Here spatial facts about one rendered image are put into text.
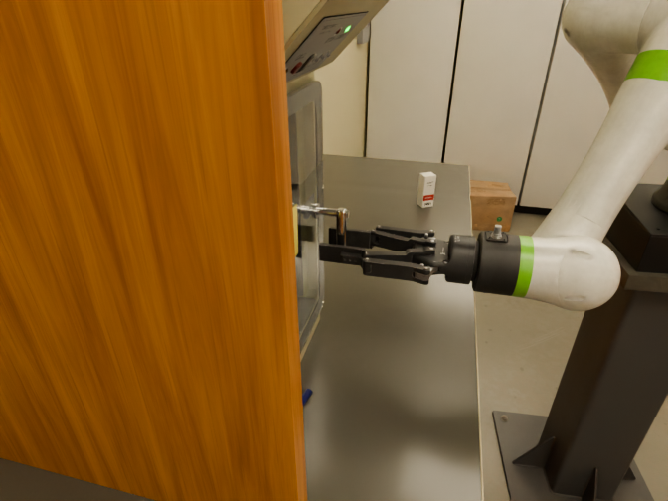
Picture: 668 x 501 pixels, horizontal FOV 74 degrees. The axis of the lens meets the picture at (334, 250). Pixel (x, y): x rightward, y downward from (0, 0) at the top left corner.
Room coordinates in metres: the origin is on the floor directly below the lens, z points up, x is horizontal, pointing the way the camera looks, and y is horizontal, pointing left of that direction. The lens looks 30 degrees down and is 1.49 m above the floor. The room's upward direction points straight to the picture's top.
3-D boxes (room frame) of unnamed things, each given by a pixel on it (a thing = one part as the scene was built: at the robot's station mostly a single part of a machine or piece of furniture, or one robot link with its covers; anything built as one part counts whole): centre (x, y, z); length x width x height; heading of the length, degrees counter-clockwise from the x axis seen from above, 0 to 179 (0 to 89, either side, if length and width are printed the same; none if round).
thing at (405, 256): (0.58, -0.10, 1.14); 0.11 x 0.01 x 0.04; 92
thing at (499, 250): (0.57, -0.24, 1.15); 0.09 x 0.06 x 0.12; 166
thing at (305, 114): (0.53, 0.06, 1.19); 0.30 x 0.01 x 0.40; 165
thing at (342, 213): (0.63, 0.00, 1.17); 0.05 x 0.03 x 0.10; 75
